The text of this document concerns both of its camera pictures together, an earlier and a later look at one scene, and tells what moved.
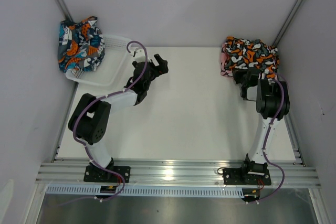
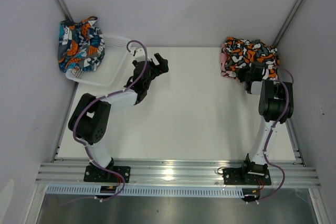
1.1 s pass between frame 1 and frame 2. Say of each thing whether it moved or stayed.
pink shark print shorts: stayed
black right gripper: moved
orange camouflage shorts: stayed
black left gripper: stayed
